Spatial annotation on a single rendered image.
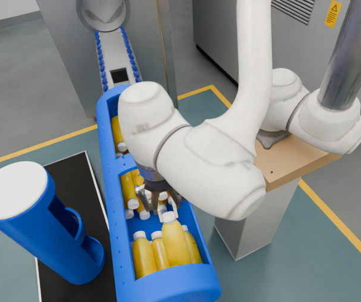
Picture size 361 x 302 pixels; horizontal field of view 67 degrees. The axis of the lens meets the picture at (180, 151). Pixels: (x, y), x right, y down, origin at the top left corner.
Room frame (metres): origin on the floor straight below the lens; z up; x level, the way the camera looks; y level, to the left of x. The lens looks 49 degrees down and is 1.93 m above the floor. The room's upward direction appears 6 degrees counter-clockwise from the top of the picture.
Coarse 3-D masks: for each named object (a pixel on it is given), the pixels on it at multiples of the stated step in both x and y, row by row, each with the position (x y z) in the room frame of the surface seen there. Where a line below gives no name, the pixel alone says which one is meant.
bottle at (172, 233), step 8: (168, 224) 0.35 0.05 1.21; (176, 224) 0.35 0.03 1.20; (168, 232) 0.33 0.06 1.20; (176, 232) 0.33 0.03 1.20; (168, 240) 0.31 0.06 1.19; (176, 240) 0.31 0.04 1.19; (184, 240) 0.32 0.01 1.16; (168, 248) 0.30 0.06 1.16; (176, 248) 0.29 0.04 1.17; (184, 248) 0.30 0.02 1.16; (168, 256) 0.28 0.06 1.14; (176, 256) 0.28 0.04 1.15; (184, 256) 0.28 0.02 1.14; (176, 264) 0.26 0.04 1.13
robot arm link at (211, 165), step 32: (256, 0) 0.49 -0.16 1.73; (256, 32) 0.43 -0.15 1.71; (256, 64) 0.38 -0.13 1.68; (256, 96) 0.33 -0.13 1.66; (192, 128) 0.31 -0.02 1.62; (224, 128) 0.28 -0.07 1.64; (256, 128) 0.29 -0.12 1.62; (160, 160) 0.28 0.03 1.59; (192, 160) 0.25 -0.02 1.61; (224, 160) 0.24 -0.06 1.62; (192, 192) 0.21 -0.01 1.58; (224, 192) 0.20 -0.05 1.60; (256, 192) 0.20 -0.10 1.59
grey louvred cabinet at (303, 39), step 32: (192, 0) 3.48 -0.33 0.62; (224, 0) 2.82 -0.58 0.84; (288, 0) 2.01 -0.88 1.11; (320, 0) 1.76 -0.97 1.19; (224, 32) 2.78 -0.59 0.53; (288, 32) 1.95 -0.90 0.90; (320, 32) 1.68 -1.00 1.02; (224, 64) 2.75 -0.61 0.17; (288, 64) 1.87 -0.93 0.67; (320, 64) 1.60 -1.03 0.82
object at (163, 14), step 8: (160, 0) 1.58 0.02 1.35; (160, 8) 1.58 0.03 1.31; (168, 8) 1.59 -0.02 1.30; (160, 16) 1.58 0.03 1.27; (168, 16) 1.59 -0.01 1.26; (160, 24) 1.58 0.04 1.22; (168, 24) 1.59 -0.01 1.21; (160, 32) 1.60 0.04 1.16; (168, 32) 1.59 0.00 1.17; (168, 40) 1.59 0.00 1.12; (168, 48) 1.59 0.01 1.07; (168, 56) 1.58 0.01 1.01; (168, 64) 1.58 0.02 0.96; (168, 72) 1.58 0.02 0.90; (168, 80) 1.58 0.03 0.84; (168, 88) 1.58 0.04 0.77; (176, 88) 1.59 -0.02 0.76; (176, 96) 1.59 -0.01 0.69; (176, 104) 1.59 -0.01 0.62
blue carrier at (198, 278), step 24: (120, 168) 0.56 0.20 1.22; (120, 192) 0.47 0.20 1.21; (120, 216) 0.39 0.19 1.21; (192, 216) 0.43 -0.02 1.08; (120, 240) 0.32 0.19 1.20; (120, 264) 0.26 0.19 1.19; (192, 264) 0.23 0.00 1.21; (120, 288) 0.20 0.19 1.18; (144, 288) 0.18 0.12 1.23; (168, 288) 0.18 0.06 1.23; (192, 288) 0.17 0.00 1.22; (216, 288) 0.18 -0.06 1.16
